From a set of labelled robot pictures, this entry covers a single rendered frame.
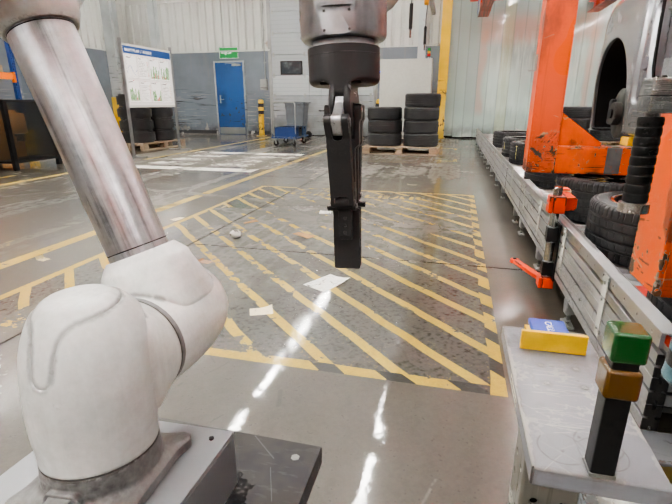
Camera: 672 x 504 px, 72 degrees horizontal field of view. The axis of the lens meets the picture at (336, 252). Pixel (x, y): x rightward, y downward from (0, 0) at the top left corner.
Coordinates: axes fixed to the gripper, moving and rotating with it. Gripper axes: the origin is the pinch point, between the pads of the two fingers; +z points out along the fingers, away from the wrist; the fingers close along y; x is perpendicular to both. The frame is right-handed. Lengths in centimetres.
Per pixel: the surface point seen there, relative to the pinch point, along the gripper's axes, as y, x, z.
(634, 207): -27.0, 41.2, 0.8
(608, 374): -3.4, 30.8, 17.2
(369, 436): -64, -4, 73
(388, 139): -847, -47, 4
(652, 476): -6, 39, 33
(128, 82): -710, -481, -103
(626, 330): -4.0, 32.3, 11.7
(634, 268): -64, 59, 21
